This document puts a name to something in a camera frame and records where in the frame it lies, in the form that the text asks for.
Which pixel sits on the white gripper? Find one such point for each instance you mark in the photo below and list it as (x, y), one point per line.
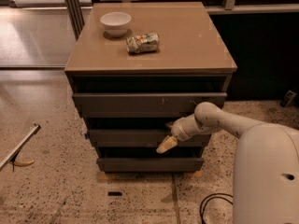
(178, 131)

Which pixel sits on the grey drawer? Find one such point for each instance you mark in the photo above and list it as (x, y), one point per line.
(143, 105)
(127, 138)
(117, 165)

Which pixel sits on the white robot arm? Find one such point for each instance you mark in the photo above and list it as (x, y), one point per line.
(266, 167)

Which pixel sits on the grey top drawer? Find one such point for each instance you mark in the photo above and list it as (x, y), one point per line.
(143, 105)

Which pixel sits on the grey bottom drawer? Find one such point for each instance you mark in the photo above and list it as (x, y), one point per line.
(117, 165)

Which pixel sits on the brown drawer cabinet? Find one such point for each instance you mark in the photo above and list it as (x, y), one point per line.
(191, 58)

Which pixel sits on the white ceramic bowl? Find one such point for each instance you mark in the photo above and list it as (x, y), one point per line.
(116, 24)

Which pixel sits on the dark object on floor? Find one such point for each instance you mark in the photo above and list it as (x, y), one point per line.
(288, 98)

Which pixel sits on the metal bar with hook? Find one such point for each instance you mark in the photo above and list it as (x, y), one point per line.
(13, 154)

